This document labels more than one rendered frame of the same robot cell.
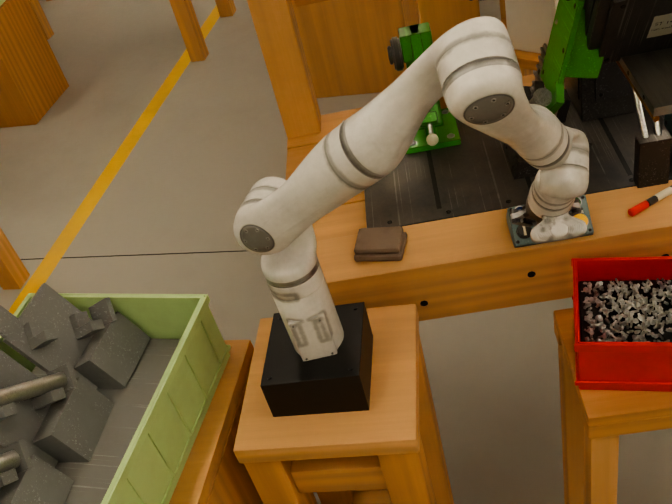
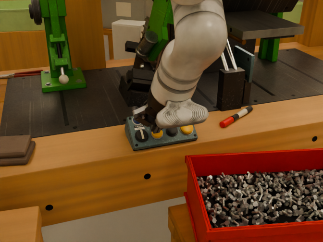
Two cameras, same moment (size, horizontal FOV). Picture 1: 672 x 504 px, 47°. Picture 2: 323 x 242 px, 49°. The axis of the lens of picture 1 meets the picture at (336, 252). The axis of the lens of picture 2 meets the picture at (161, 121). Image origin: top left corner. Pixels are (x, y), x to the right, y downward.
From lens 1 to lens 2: 0.78 m
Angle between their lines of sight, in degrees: 25
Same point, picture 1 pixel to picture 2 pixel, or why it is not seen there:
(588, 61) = not seen: hidden behind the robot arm
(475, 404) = not seen: outside the picture
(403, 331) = (22, 234)
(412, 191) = (44, 114)
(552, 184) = (192, 32)
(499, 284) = (119, 186)
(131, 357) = not seen: outside the picture
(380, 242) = (6, 147)
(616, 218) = (211, 129)
